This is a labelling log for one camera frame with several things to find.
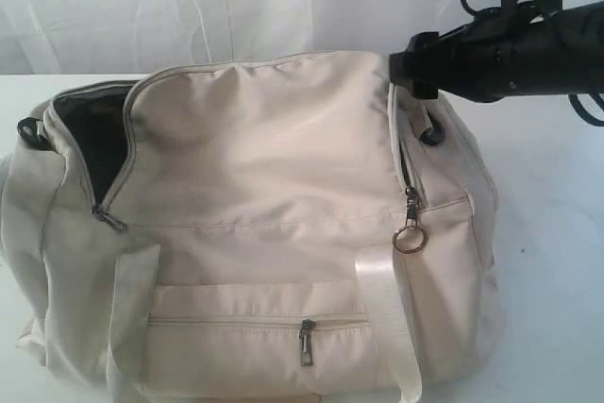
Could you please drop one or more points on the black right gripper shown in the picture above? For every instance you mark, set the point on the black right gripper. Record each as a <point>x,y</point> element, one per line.
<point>562,54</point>

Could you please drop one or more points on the beige fabric duffel bag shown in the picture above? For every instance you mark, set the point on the beige fabric duffel bag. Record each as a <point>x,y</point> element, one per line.
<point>265,231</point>

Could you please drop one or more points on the white backdrop curtain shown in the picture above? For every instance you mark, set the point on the white backdrop curtain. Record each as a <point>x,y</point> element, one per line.
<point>142,36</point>

